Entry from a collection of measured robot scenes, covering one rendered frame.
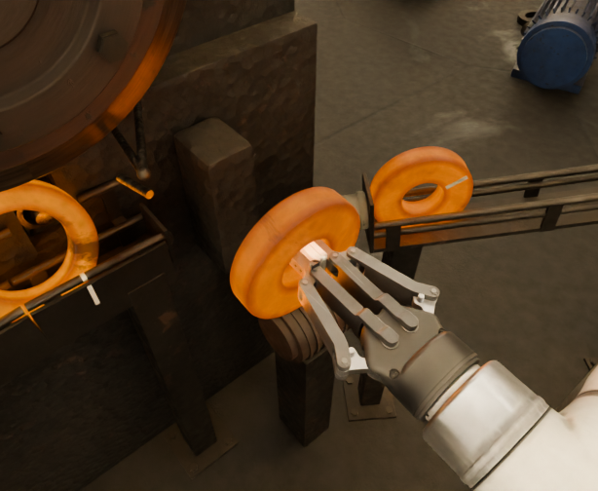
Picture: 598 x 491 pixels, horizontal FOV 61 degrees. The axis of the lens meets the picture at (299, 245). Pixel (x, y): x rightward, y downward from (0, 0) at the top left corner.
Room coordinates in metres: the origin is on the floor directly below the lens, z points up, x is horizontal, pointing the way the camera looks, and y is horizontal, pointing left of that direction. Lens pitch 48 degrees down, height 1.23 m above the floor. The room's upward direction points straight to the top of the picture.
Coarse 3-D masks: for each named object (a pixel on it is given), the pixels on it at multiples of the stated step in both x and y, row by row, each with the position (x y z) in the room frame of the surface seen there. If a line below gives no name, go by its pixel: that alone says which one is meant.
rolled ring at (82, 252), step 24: (0, 192) 0.43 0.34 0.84; (24, 192) 0.45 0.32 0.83; (48, 192) 0.46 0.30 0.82; (72, 216) 0.46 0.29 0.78; (72, 240) 0.44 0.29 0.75; (96, 240) 0.45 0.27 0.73; (72, 264) 0.43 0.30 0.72; (48, 288) 0.40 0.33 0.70; (72, 288) 0.41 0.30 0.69; (0, 312) 0.36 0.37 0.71
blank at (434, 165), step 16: (400, 160) 0.58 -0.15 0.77; (416, 160) 0.57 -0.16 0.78; (432, 160) 0.56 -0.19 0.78; (448, 160) 0.57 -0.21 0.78; (384, 176) 0.57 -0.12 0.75; (400, 176) 0.56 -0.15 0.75; (416, 176) 0.56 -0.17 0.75; (432, 176) 0.56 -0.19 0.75; (448, 176) 0.57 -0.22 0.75; (464, 176) 0.57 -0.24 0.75; (384, 192) 0.56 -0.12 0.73; (400, 192) 0.56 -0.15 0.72; (448, 192) 0.57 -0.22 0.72; (464, 192) 0.57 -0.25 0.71; (384, 208) 0.56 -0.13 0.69; (400, 208) 0.56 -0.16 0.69; (416, 208) 0.58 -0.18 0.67; (432, 208) 0.57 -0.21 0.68; (448, 208) 0.57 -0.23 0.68
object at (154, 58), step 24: (168, 0) 0.53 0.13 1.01; (168, 24) 0.52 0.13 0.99; (168, 48) 0.52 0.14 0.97; (144, 72) 0.50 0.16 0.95; (120, 96) 0.48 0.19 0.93; (96, 120) 0.46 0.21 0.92; (120, 120) 0.47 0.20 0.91; (72, 144) 0.44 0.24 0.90; (24, 168) 0.40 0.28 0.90; (48, 168) 0.42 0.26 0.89
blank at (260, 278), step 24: (312, 192) 0.37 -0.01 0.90; (336, 192) 0.39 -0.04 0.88; (264, 216) 0.34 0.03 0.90; (288, 216) 0.33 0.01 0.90; (312, 216) 0.33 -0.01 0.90; (336, 216) 0.36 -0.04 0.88; (264, 240) 0.31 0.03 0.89; (288, 240) 0.32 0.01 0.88; (312, 240) 0.34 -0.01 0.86; (336, 240) 0.36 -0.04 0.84; (240, 264) 0.31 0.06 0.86; (264, 264) 0.30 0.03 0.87; (240, 288) 0.30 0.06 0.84; (264, 288) 0.30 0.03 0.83; (288, 288) 0.32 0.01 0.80; (264, 312) 0.30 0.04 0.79; (288, 312) 0.32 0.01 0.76
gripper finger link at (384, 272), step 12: (348, 252) 0.33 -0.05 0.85; (360, 252) 0.33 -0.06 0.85; (360, 264) 0.32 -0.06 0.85; (372, 264) 0.32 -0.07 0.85; (384, 264) 0.32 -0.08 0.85; (372, 276) 0.31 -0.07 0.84; (384, 276) 0.30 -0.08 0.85; (396, 276) 0.30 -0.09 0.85; (384, 288) 0.30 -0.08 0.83; (396, 288) 0.29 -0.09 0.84; (408, 288) 0.29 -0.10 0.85; (420, 288) 0.29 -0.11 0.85; (432, 288) 0.29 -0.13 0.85; (408, 300) 0.29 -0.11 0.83; (432, 300) 0.28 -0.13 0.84
